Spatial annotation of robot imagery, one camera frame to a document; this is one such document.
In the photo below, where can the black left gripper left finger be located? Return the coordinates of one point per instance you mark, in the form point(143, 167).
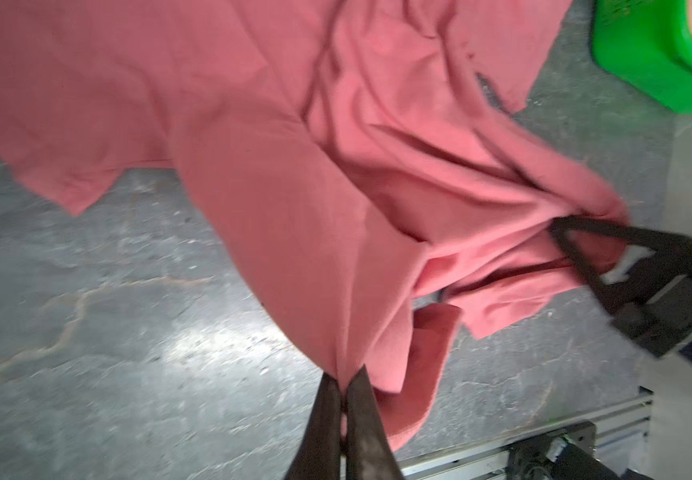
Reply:
point(319, 454)

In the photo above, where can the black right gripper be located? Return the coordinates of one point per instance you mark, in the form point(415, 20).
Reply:
point(653, 307)

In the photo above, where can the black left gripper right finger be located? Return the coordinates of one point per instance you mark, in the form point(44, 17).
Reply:
point(368, 453)

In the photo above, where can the pink-red t-shirt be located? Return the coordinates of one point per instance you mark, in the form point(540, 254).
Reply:
point(359, 159)

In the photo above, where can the green plastic laundry basket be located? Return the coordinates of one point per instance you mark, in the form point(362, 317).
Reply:
point(647, 44)

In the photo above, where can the aluminium mounting rail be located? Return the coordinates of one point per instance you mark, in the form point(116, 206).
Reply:
point(597, 444)

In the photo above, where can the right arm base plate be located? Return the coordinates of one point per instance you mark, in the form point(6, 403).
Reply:
point(563, 454)

